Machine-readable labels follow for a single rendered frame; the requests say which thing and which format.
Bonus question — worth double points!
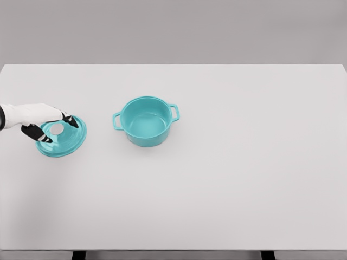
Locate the teal pot with handles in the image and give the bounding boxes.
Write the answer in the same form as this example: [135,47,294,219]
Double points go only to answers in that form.
[112,95,180,148]

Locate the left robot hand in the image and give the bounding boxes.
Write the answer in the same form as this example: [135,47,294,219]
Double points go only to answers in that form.
[17,103,79,144]

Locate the teal pot lid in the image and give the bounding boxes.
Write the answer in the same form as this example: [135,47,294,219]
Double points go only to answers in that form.
[35,114,88,158]

